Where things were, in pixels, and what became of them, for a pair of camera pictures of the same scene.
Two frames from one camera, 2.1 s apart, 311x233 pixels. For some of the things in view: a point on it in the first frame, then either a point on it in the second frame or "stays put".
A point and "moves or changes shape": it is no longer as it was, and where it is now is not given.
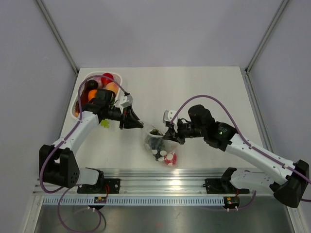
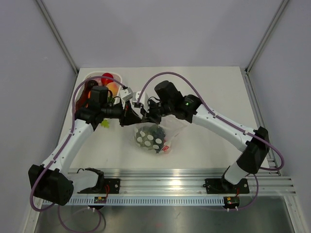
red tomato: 106,81 stays put
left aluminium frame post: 44,12 stays put
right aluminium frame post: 280,9 stays put
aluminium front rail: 154,182 stays put
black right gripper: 171,134 to 148,116
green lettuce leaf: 105,123 stays put
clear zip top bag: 164,151 moves or changes shape
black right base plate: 217,186 stays put
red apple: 173,161 to 165,148
